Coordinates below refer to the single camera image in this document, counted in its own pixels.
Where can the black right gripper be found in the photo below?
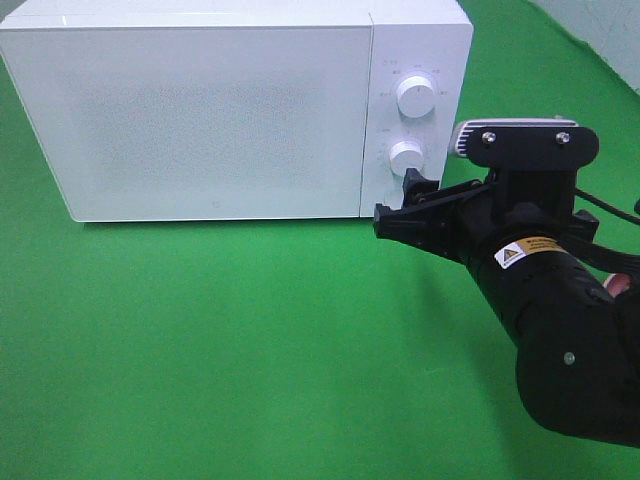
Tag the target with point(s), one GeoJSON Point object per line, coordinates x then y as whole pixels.
{"type": "Point", "coordinates": [510, 217]}

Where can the white microwave door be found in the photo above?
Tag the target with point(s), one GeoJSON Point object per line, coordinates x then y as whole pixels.
{"type": "Point", "coordinates": [149, 124]}

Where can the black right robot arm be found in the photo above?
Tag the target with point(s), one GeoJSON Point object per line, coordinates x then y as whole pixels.
{"type": "Point", "coordinates": [570, 306]}

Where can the lower white microwave knob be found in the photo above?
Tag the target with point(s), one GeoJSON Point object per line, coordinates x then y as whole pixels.
{"type": "Point", "coordinates": [405, 155]}

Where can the white microwave knob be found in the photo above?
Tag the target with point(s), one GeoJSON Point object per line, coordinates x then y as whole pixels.
{"type": "Point", "coordinates": [405, 155]}
{"type": "Point", "coordinates": [415, 96]}

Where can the upper white microwave knob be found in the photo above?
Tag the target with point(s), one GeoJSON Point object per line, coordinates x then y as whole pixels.
{"type": "Point", "coordinates": [415, 96]}

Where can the white microwave oven body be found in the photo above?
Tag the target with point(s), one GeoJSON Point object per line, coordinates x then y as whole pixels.
{"type": "Point", "coordinates": [430, 38]}

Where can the green table cloth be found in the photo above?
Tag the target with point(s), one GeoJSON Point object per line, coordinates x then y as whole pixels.
{"type": "Point", "coordinates": [250, 350]}

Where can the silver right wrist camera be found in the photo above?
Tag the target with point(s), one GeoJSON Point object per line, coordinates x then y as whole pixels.
{"type": "Point", "coordinates": [525, 144]}

